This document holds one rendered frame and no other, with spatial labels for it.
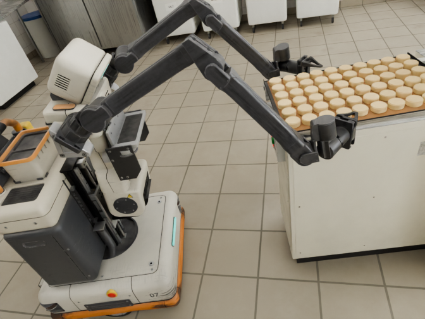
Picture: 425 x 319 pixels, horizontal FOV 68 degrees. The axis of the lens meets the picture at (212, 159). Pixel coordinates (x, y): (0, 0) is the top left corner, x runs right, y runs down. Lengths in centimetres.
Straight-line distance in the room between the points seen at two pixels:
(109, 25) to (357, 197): 424
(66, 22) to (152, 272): 432
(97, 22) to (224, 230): 383
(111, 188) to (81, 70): 51
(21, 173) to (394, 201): 153
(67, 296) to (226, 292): 76
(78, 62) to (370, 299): 157
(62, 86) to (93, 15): 395
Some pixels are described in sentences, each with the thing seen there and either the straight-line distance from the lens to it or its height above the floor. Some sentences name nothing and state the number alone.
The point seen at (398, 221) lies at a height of 29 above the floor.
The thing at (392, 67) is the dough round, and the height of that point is 92.
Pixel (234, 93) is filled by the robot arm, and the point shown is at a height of 113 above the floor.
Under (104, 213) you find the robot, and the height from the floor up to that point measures 54.
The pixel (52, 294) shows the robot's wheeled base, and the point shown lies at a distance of 178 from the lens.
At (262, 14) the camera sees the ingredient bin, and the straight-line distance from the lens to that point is 470.
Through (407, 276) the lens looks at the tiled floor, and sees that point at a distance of 187.
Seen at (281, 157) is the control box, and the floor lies 72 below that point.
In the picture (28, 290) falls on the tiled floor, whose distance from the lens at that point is 228.
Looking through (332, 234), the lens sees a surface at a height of 26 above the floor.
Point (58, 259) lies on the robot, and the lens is 155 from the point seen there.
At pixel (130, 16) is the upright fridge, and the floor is 53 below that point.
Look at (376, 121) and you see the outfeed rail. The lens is 124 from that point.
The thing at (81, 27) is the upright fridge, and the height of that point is 49.
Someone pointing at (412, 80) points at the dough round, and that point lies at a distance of 136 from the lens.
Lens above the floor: 154
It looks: 39 degrees down
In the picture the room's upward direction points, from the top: 14 degrees counter-clockwise
